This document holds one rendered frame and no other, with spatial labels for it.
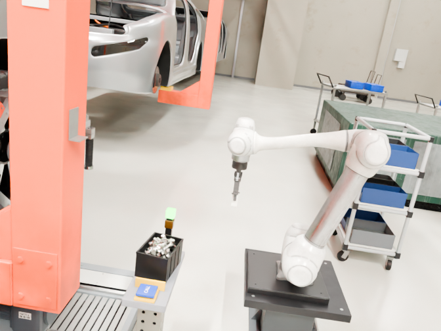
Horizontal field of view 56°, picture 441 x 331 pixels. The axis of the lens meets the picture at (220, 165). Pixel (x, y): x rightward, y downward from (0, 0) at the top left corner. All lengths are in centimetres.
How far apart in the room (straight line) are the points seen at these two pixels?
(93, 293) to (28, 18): 154
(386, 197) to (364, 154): 137
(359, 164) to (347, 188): 12
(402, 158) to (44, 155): 235
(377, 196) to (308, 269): 131
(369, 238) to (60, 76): 250
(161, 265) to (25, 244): 56
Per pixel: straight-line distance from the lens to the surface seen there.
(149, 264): 175
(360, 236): 316
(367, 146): 174
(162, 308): 166
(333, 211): 185
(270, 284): 210
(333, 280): 233
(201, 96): 537
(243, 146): 174
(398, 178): 459
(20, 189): 135
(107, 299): 235
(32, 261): 143
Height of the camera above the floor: 144
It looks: 17 degrees down
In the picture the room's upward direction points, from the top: 8 degrees clockwise
